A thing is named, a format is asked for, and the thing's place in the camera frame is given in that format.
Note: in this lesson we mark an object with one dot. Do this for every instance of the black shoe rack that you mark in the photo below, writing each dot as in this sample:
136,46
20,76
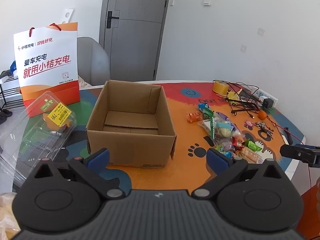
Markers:
10,95

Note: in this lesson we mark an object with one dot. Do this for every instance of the orange snack packet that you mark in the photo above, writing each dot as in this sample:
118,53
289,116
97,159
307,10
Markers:
193,116

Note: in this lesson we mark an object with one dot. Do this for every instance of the white and orange paper bag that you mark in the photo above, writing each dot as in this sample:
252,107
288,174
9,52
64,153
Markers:
47,62

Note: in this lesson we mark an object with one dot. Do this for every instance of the white utility knife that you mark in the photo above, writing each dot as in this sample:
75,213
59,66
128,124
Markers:
284,139

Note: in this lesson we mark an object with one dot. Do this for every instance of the bunch of keys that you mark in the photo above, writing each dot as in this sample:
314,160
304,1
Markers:
261,125

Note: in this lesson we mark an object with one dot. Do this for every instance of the black shoe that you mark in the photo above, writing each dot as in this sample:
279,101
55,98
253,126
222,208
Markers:
5,116

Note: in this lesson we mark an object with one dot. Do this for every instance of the small tangerine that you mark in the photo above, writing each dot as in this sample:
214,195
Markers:
262,115

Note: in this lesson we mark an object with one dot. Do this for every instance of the brown cardboard box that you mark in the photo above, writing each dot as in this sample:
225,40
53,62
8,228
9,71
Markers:
130,145

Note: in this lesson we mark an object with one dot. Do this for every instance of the grey door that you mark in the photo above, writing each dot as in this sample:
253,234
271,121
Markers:
135,35

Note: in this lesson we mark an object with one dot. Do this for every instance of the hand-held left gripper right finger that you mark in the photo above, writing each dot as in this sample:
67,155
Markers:
216,158

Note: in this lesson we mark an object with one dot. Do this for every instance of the pile of mixed snacks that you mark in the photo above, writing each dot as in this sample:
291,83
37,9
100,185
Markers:
235,142

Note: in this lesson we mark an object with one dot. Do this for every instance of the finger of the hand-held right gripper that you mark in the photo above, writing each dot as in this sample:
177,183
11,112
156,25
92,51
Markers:
292,152

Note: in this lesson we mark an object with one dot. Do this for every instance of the yellow tape roll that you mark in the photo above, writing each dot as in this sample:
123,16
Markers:
220,88

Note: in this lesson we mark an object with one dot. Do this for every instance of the white wall socket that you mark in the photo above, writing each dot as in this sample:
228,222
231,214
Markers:
243,47
261,31

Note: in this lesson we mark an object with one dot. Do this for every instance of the black pen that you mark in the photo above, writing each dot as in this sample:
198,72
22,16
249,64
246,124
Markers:
288,135

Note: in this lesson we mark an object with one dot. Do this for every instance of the grey chair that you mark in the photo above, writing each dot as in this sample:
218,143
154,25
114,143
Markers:
93,62

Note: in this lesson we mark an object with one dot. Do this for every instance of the white plate with holes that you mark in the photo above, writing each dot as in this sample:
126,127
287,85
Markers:
67,15

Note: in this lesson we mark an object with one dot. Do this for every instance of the dark cloth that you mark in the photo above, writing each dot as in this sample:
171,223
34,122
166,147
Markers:
5,74

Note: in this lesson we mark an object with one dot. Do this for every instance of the white light switch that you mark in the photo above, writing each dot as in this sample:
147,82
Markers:
207,1

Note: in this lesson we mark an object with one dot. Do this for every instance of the white power strip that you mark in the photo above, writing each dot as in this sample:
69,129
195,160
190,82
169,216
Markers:
271,97

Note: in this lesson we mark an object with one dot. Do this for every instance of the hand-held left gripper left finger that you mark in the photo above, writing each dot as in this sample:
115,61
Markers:
100,158

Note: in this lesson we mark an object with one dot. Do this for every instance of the colourful printed table mat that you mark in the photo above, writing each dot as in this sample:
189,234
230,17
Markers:
185,135

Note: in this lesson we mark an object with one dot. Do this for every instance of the black charger plug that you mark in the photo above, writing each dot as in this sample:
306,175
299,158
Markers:
268,103

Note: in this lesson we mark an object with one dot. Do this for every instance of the dotted beige cushion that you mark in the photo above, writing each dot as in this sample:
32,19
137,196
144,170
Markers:
83,83

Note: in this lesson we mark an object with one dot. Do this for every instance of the clear plastic clamshell container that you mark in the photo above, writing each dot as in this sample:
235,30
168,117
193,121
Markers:
30,140

